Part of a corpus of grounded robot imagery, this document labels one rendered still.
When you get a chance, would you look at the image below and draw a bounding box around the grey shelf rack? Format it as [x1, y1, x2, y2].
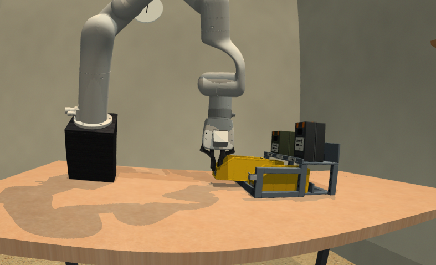
[235, 142, 340, 198]

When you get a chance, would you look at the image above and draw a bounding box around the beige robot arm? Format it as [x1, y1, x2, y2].
[65, 0, 245, 147]

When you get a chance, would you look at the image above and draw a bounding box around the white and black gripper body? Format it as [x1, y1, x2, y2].
[202, 117, 234, 150]

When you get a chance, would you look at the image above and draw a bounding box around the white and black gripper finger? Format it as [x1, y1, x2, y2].
[200, 143, 216, 171]
[217, 147, 235, 167]

